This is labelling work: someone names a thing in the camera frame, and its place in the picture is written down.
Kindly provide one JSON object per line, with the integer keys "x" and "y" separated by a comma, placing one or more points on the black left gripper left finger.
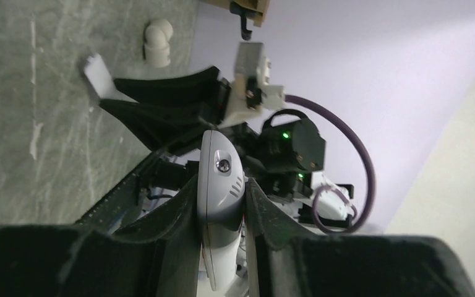
{"x": 157, "y": 255}

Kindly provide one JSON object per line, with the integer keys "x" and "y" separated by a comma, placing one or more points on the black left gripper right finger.
{"x": 286, "y": 259}

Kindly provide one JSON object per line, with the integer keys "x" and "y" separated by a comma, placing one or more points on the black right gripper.
{"x": 179, "y": 129}

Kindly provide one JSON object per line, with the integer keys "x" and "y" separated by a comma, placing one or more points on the white battery compartment cover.
{"x": 99, "y": 77}

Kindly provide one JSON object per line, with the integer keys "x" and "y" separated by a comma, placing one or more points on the white remote control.
{"x": 220, "y": 200}

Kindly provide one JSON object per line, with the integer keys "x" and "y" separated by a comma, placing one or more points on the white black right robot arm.
{"x": 281, "y": 158}

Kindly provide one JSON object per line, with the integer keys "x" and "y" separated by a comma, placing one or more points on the white pipe elbow fitting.
{"x": 156, "y": 47}

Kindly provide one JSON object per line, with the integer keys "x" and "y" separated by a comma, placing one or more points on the tan plastic toolbox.
{"x": 254, "y": 10}

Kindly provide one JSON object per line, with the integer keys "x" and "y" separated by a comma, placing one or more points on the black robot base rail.
{"x": 124, "y": 196}

